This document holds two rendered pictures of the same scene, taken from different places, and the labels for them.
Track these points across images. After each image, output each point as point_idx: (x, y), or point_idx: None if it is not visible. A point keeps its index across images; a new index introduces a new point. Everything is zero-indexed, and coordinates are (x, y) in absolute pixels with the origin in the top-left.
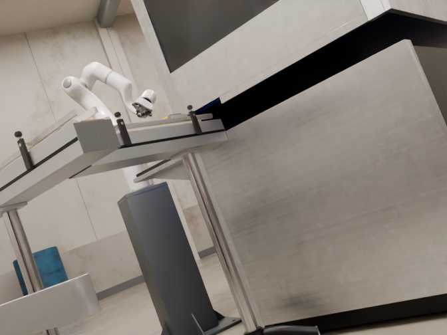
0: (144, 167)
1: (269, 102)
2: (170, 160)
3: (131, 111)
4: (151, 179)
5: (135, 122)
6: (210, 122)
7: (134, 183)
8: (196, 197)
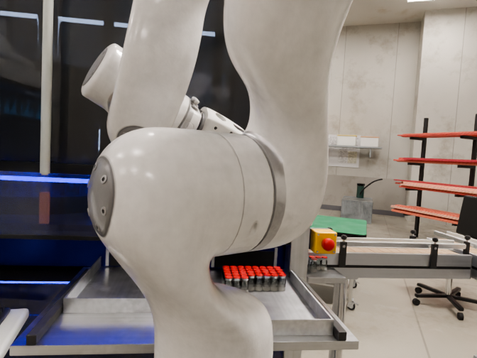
0: (329, 315)
1: None
2: (315, 292)
3: (177, 111)
4: (307, 349)
5: (395, 239)
6: None
7: (357, 348)
8: (344, 319)
